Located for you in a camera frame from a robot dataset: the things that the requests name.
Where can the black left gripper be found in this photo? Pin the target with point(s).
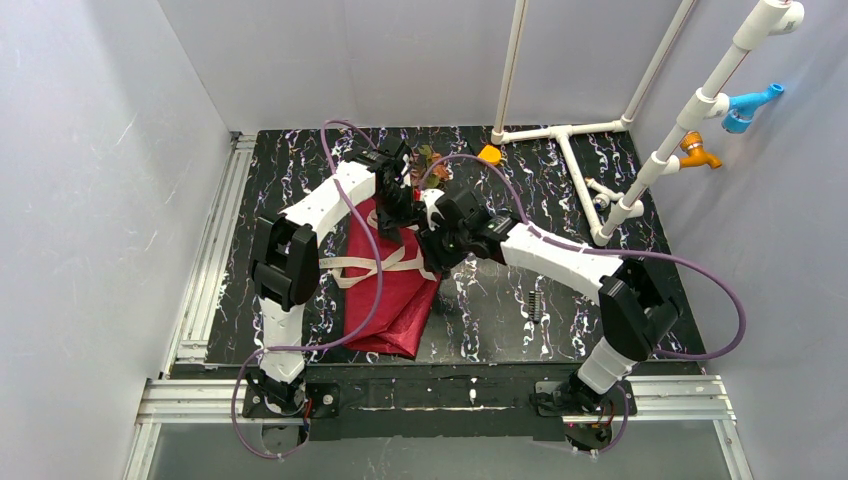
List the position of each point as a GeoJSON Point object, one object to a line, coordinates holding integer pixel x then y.
{"type": "Point", "coordinates": [398, 203]}

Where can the orange plastic piece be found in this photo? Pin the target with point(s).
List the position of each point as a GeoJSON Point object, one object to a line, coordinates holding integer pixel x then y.
{"type": "Point", "coordinates": [491, 154]}

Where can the beige ribbon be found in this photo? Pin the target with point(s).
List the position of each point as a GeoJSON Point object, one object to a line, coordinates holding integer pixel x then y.
{"type": "Point", "coordinates": [395, 262]}

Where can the blue plastic tap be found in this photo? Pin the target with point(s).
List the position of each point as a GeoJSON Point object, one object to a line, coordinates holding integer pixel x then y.
{"type": "Point", "coordinates": [742, 108]}

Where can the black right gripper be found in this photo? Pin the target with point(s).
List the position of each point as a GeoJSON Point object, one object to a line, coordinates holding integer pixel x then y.
{"type": "Point", "coordinates": [436, 237]}

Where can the maroon wrapping paper sheet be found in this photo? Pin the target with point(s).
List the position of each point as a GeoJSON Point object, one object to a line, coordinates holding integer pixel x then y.
{"type": "Point", "coordinates": [405, 302]}

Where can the orange fake flower stem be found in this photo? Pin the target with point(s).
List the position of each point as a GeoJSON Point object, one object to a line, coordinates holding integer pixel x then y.
{"type": "Point", "coordinates": [423, 158]}

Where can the white pipe valve fitting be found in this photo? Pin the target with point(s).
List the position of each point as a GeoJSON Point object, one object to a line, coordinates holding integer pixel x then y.
{"type": "Point", "coordinates": [603, 196]}

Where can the black comb strip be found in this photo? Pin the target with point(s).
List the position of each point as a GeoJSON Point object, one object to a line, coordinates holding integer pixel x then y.
{"type": "Point", "coordinates": [534, 306]}

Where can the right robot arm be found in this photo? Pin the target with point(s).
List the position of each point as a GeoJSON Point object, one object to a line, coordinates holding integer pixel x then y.
{"type": "Point", "coordinates": [637, 306]}

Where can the aluminium frame rail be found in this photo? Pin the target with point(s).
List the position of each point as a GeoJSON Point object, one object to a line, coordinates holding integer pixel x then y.
{"type": "Point", "coordinates": [166, 400]}

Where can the orange plastic tap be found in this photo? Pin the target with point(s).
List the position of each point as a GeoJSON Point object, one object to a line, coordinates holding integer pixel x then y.
{"type": "Point", "coordinates": [695, 154]}

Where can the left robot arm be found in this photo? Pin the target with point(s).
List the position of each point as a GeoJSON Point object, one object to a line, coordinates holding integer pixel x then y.
{"type": "Point", "coordinates": [373, 188]}

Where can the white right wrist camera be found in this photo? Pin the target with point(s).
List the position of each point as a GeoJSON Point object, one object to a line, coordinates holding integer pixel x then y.
{"type": "Point", "coordinates": [429, 197]}

